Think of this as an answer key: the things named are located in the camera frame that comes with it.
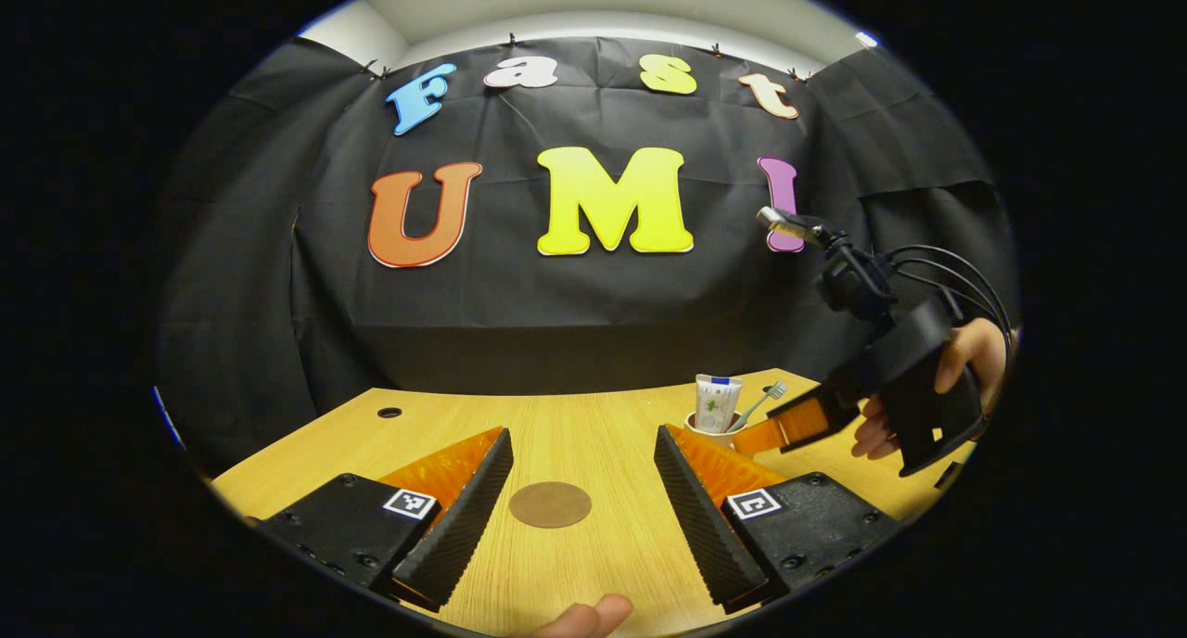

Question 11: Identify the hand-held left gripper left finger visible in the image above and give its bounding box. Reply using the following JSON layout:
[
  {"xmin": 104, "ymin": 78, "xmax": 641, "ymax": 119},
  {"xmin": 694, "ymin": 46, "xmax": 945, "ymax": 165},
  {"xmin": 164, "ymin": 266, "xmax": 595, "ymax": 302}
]
[{"xmin": 262, "ymin": 426, "xmax": 515, "ymax": 613}]

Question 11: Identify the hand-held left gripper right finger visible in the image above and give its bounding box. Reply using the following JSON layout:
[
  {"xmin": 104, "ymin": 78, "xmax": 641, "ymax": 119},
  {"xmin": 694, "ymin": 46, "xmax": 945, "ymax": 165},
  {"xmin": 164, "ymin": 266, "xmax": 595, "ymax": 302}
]
[{"xmin": 654, "ymin": 424, "xmax": 902, "ymax": 615}]

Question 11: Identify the white toothbrush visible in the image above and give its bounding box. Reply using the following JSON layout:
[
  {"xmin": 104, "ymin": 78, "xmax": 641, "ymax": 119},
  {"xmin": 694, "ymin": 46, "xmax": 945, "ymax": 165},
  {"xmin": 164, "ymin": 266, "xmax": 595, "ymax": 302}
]
[{"xmin": 731, "ymin": 381, "xmax": 788, "ymax": 432}]

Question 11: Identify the beige cup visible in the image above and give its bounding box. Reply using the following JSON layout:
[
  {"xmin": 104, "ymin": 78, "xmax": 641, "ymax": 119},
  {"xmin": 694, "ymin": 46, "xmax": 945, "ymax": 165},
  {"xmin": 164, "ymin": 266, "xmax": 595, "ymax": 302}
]
[{"xmin": 684, "ymin": 411, "xmax": 747, "ymax": 453}]

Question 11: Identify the white toothpaste tube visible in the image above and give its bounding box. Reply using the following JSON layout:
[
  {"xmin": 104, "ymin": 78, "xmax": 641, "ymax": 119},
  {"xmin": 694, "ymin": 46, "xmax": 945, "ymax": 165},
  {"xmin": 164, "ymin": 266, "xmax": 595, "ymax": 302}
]
[{"xmin": 695, "ymin": 374, "xmax": 744, "ymax": 434}]

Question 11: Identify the round brown coaster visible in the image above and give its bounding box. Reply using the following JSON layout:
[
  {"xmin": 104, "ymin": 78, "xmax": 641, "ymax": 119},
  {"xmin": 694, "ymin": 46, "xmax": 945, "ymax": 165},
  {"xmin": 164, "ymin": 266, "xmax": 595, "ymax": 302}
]
[{"xmin": 508, "ymin": 481, "xmax": 593, "ymax": 530}]

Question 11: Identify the wooden desktop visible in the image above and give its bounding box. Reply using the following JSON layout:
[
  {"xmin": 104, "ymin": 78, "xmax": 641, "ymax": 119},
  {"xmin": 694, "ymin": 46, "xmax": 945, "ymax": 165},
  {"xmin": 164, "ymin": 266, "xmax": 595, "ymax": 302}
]
[{"xmin": 211, "ymin": 369, "xmax": 975, "ymax": 638}]

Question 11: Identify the black backdrop cloth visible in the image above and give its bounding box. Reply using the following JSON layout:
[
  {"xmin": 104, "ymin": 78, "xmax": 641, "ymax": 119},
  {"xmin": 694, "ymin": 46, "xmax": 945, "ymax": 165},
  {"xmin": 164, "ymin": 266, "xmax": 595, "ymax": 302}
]
[{"xmin": 156, "ymin": 35, "xmax": 1021, "ymax": 477}]

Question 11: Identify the black cable bundle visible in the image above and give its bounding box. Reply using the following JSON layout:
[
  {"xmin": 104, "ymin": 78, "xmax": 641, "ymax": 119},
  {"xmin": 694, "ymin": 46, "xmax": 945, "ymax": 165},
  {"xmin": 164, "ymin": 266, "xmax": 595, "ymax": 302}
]
[{"xmin": 886, "ymin": 243, "xmax": 1016, "ymax": 342}]

